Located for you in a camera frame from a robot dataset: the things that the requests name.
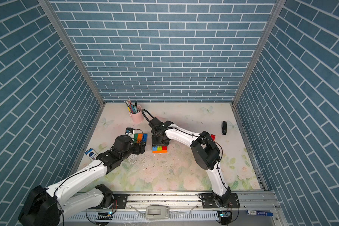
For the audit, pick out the black small box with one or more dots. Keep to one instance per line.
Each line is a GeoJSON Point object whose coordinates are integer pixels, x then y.
{"type": "Point", "coordinates": [224, 128]}

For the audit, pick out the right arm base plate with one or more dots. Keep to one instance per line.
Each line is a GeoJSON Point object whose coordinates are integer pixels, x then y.
{"type": "Point", "coordinates": [212, 200]}

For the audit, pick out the pink pen cup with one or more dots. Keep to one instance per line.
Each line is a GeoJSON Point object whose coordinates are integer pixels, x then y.
{"type": "Point", "coordinates": [137, 117]}

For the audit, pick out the grey handheld device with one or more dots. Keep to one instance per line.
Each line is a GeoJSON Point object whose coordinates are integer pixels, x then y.
{"type": "Point", "coordinates": [157, 212]}

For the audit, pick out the blue white card box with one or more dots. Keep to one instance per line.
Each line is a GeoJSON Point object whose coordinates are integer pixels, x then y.
{"type": "Point", "coordinates": [91, 153]}

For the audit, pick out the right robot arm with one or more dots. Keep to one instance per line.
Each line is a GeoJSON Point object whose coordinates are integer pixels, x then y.
{"type": "Point", "coordinates": [207, 153]}

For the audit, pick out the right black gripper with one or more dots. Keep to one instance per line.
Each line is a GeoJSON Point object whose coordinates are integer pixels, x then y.
{"type": "Point", "coordinates": [154, 141]}

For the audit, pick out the blue marker pen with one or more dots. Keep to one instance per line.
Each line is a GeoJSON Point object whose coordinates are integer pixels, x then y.
{"type": "Point", "coordinates": [259, 213]}

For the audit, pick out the orange lego brick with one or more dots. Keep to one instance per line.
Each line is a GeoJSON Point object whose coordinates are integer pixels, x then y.
{"type": "Point", "coordinates": [139, 137]}

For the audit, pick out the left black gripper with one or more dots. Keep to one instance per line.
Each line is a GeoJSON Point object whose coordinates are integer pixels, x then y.
{"type": "Point", "coordinates": [142, 148]}

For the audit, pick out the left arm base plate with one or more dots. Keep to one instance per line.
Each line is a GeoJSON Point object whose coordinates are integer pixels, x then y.
{"type": "Point", "coordinates": [114, 201]}

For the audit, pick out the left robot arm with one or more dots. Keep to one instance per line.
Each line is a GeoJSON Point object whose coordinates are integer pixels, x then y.
{"type": "Point", "coordinates": [51, 205]}

